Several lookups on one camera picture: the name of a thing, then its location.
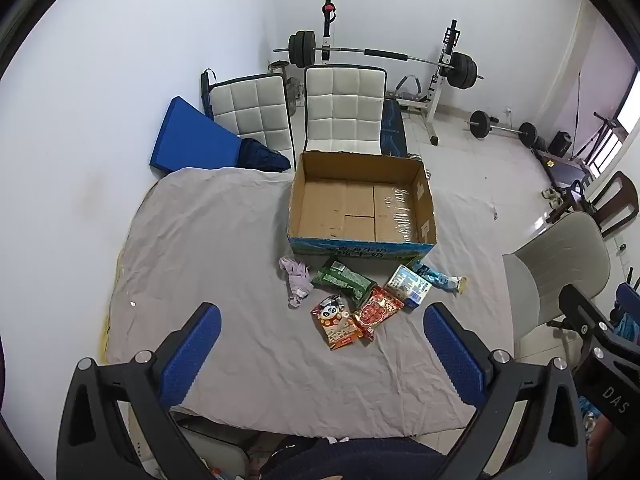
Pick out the thin black pole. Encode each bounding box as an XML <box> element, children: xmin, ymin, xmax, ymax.
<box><xmin>572</xmin><ymin>70</ymin><xmax>584</xmax><ymax>157</ymax></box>

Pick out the purple cloth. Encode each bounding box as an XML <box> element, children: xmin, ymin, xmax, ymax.
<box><xmin>278</xmin><ymin>255</ymin><xmax>314</xmax><ymax>309</ymax></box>

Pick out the black speaker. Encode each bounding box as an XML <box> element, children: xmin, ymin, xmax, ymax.
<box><xmin>547</xmin><ymin>131</ymin><xmax>574</xmax><ymax>159</ymax></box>

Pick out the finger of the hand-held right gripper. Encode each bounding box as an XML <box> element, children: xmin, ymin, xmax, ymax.
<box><xmin>558</xmin><ymin>284</ymin><xmax>615</xmax><ymax>343</ymax></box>
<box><xmin>616</xmin><ymin>282</ymin><xmax>640</xmax><ymax>322</ymax></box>

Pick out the cardboard box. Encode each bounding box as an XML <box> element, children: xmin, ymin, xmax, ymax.
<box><xmin>286</xmin><ymin>150</ymin><xmax>439</xmax><ymax>261</ymax></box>

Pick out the blue and white carton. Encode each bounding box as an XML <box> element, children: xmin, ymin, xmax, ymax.
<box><xmin>385</xmin><ymin>263</ymin><xmax>433</xmax><ymax>309</ymax></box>

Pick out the short barbell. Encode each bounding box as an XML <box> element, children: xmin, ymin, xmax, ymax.
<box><xmin>468</xmin><ymin>110</ymin><xmax>539</xmax><ymax>149</ymax></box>

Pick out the white quilted chair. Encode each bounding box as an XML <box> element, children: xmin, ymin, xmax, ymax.
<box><xmin>302</xmin><ymin>64</ymin><xmax>388</xmax><ymax>156</ymax></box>
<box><xmin>207</xmin><ymin>74</ymin><xmax>296</xmax><ymax>161</ymax></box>

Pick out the panda print snack packet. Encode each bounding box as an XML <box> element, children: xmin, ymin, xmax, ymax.
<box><xmin>310</xmin><ymin>294</ymin><xmax>364</xmax><ymax>351</ymax></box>

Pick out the grey bedsheet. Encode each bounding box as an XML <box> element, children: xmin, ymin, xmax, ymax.
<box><xmin>102</xmin><ymin>165</ymin><xmax>516</xmax><ymax>438</ymax></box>

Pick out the white weight rack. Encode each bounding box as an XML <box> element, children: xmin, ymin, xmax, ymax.
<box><xmin>320</xmin><ymin>0</ymin><xmax>466</xmax><ymax>146</ymax></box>

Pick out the red snack packet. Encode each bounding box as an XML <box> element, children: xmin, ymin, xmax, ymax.
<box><xmin>351</xmin><ymin>286</ymin><xmax>406</xmax><ymax>343</ymax></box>

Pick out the dark low platform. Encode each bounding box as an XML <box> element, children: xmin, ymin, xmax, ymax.
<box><xmin>532</xmin><ymin>147</ymin><xmax>596</xmax><ymax>192</ymax></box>

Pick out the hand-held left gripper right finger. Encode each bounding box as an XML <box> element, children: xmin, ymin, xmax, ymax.
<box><xmin>422</xmin><ymin>302</ymin><xmax>588</xmax><ymax>480</ymax></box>

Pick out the beige plastic chair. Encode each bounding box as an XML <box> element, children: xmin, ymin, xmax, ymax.
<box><xmin>502</xmin><ymin>210</ymin><xmax>613</xmax><ymax>342</ymax></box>

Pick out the blue snack wrapper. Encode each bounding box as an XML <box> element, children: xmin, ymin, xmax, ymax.
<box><xmin>406</xmin><ymin>258</ymin><xmax>468</xmax><ymax>295</ymax></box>

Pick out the dark blue bag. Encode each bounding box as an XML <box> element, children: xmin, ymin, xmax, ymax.
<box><xmin>237</xmin><ymin>136</ymin><xmax>292</xmax><ymax>173</ymax></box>

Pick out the person's dark clothing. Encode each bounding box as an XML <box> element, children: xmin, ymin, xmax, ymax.
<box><xmin>260</xmin><ymin>437</ymin><xmax>451</xmax><ymax>480</ymax></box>

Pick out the blue foam mat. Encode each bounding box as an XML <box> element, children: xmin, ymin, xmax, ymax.
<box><xmin>149</xmin><ymin>96</ymin><xmax>242</xmax><ymax>178</ymax></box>

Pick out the long barbell with black plates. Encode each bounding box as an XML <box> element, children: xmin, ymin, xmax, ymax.
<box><xmin>273</xmin><ymin>30</ymin><xmax>485</xmax><ymax>92</ymax></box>

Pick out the grey handle attachment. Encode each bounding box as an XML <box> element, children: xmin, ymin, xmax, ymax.
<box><xmin>396</xmin><ymin>75</ymin><xmax>424</xmax><ymax>102</ymax></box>

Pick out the teal blue cloth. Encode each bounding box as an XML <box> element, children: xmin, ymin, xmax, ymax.
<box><xmin>611</xmin><ymin>310</ymin><xmax>640</xmax><ymax>348</ymax></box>

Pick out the black and blue bench pad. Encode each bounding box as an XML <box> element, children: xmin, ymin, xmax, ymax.
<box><xmin>380</xmin><ymin>97</ymin><xmax>409</xmax><ymax>158</ymax></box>

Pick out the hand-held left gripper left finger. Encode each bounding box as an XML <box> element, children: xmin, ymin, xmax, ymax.
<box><xmin>56</xmin><ymin>302</ymin><xmax>222</xmax><ymax>480</ymax></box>

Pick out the window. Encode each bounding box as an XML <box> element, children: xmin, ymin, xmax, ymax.
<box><xmin>615</xmin><ymin>67</ymin><xmax>640</xmax><ymax>136</ymax></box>

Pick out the black tripod stand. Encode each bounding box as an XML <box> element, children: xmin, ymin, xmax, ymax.
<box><xmin>570</xmin><ymin>110</ymin><xmax>629</xmax><ymax>162</ymax></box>

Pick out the dark wooden chair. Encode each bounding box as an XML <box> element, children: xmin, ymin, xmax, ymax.
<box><xmin>545</xmin><ymin>170</ymin><xmax>640</xmax><ymax>239</ymax></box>

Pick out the green snack packet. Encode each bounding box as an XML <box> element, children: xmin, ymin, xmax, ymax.
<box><xmin>311</xmin><ymin>256</ymin><xmax>378</xmax><ymax>311</ymax></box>

